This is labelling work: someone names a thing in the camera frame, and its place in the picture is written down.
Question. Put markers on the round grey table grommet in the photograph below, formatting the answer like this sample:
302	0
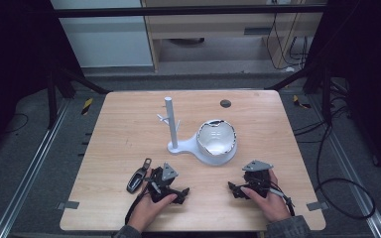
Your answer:
225	103

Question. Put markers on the black horizontal frame bar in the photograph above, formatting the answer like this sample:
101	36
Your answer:
178	11

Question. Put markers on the person's left hand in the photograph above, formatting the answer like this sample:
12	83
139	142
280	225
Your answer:
147	211

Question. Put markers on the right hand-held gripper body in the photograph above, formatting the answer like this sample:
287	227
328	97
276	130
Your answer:
258	180

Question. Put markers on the black metal stand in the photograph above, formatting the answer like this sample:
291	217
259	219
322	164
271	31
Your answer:
52	99
325	95

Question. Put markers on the light wooden desk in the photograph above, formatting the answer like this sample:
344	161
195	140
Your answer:
211	26

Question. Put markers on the dark curtain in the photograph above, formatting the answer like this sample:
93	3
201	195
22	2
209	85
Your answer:
367	82
13	66

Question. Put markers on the grey tape strip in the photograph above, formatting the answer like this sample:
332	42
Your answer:
68	205
317	206

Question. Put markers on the black car key fob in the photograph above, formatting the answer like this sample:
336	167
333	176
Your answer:
137	180

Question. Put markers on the person's right hand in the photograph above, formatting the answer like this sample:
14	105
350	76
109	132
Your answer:
273	205

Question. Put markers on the yellow and black tape marker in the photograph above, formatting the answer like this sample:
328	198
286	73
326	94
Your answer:
87	106
300	102

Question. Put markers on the white stand with post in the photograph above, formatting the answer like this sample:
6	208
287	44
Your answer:
187	148

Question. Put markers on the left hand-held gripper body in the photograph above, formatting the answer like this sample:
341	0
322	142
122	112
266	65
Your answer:
160	185

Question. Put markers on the white bowl with silver rim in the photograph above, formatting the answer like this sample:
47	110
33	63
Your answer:
215	137

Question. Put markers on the white cabinet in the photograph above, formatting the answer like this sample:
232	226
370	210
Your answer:
105	43

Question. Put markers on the aluminium floor rail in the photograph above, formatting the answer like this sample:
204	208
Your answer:
354	172
29	172

